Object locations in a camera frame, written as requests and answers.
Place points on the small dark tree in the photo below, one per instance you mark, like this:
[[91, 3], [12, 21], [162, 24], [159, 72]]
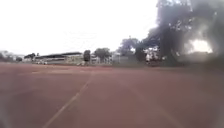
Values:
[[87, 55]]

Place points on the long low building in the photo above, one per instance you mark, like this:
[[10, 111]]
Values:
[[60, 57]]

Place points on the large dark tree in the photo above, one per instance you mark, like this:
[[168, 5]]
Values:
[[176, 26]]

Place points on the row of trees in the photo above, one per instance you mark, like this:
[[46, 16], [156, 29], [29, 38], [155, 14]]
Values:
[[13, 56]]

